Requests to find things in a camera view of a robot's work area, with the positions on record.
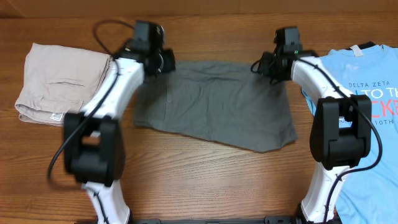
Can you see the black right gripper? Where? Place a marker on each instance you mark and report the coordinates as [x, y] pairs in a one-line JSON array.
[[265, 60]]

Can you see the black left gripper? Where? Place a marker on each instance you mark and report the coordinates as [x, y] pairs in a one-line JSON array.
[[169, 63]]

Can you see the grey shorts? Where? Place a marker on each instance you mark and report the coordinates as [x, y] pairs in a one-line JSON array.
[[217, 101]]

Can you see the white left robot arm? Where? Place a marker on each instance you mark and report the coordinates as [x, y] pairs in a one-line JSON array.
[[94, 150]]

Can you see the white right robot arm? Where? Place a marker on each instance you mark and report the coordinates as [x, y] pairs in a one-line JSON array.
[[341, 131]]

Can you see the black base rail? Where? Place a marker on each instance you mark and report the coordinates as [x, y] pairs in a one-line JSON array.
[[214, 221]]

